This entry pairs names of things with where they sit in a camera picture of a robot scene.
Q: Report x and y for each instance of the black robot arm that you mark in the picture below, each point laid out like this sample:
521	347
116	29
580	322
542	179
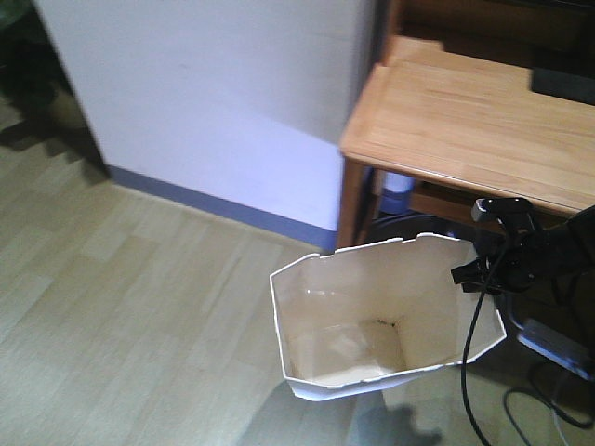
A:
573	244

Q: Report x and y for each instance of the grey device on floor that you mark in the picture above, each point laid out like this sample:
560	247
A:
558	348

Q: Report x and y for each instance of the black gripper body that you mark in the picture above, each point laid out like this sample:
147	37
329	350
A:
515	266

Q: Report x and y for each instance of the light wooden desk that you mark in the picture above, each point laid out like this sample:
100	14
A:
450	103

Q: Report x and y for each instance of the white plastic trash bin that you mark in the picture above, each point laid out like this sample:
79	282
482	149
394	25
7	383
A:
376	316

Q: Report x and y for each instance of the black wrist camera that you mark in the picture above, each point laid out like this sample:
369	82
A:
514	215

